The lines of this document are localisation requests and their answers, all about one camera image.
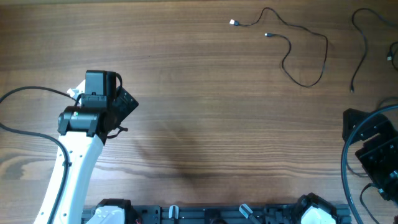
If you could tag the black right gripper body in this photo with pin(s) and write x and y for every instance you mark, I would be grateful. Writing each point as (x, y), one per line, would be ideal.
(380, 125)

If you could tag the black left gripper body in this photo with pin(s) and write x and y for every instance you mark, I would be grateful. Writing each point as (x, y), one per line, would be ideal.
(124, 106)

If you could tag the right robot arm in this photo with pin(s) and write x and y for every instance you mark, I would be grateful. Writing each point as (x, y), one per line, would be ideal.
(378, 155)

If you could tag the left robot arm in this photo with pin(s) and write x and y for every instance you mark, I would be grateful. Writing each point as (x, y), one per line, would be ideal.
(101, 105)

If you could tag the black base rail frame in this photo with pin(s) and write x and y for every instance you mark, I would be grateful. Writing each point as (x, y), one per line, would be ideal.
(269, 214)

